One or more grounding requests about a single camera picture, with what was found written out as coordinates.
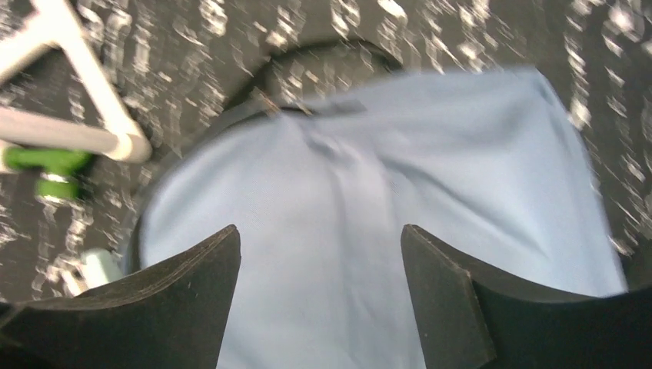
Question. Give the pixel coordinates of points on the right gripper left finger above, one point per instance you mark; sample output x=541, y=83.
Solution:
x=170, y=315

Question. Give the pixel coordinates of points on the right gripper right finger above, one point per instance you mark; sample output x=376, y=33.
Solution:
x=470, y=314

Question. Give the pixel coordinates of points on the blue student backpack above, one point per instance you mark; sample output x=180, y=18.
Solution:
x=488, y=163

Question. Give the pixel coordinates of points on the white blue stapler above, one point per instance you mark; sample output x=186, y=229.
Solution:
x=94, y=268

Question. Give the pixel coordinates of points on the green white pipe fitting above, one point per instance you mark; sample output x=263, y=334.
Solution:
x=58, y=181

